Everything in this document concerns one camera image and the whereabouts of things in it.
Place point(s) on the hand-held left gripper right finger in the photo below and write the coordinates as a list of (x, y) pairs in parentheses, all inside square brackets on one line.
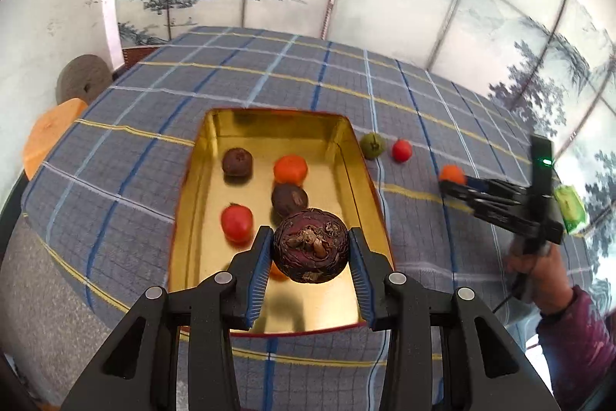
[(363, 290)]

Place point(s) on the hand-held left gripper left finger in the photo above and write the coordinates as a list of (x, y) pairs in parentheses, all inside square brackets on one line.
[(257, 281)]

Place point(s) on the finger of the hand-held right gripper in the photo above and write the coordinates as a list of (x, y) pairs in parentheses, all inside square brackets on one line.
[(500, 188), (486, 204)]

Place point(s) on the orange tangerine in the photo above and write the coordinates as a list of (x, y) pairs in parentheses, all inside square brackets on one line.
[(276, 272), (290, 169), (452, 172)]

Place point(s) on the red tomato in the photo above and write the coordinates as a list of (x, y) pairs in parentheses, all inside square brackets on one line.
[(236, 223), (402, 150)]

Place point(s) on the dark purple round fruit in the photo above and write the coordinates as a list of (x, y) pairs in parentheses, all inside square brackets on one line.
[(310, 242)]

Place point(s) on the brown round fruit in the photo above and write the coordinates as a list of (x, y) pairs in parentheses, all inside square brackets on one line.
[(237, 161), (288, 198)]

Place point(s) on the gold tin tray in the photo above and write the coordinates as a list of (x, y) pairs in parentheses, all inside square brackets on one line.
[(211, 180)]

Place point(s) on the person's right hand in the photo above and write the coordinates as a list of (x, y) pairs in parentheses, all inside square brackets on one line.
[(548, 276)]

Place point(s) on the green tissue pack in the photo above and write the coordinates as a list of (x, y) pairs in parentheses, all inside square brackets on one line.
[(570, 209)]

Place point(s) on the green round fruit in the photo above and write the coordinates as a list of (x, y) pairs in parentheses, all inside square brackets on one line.
[(373, 145)]

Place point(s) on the grey plaid tablecloth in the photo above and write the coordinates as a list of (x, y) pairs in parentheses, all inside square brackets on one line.
[(120, 160)]

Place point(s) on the orange stool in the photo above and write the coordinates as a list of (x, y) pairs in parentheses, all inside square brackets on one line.
[(48, 131)]

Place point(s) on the brown round stool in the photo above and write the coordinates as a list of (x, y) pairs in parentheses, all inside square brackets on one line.
[(82, 76)]

